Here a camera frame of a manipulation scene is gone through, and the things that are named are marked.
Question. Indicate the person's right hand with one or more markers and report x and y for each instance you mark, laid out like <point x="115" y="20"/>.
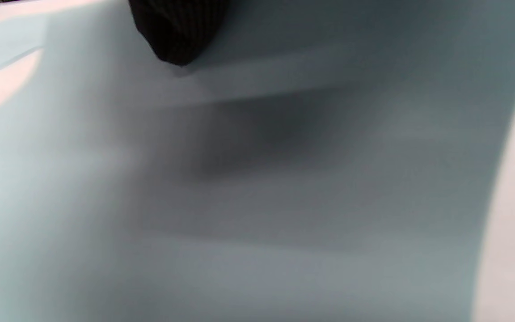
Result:
<point x="179" y="27"/>

